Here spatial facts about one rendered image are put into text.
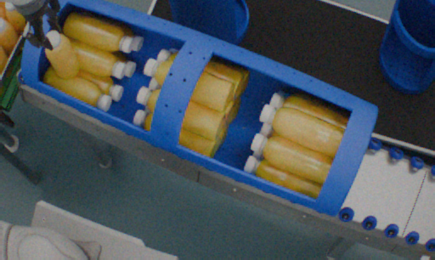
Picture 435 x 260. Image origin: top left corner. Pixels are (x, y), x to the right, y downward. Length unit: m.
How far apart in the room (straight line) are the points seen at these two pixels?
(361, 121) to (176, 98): 0.41
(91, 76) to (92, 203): 1.07
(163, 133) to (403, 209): 0.68
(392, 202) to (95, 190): 1.39
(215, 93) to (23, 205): 1.49
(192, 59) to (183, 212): 1.24
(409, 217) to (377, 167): 0.18
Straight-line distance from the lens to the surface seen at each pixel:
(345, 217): 1.80
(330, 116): 1.67
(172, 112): 1.61
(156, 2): 2.91
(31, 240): 1.46
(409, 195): 1.88
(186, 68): 1.61
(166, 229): 2.77
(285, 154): 1.63
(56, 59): 1.68
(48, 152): 2.94
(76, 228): 1.72
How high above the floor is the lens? 2.72
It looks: 72 degrees down
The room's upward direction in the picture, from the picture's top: 9 degrees counter-clockwise
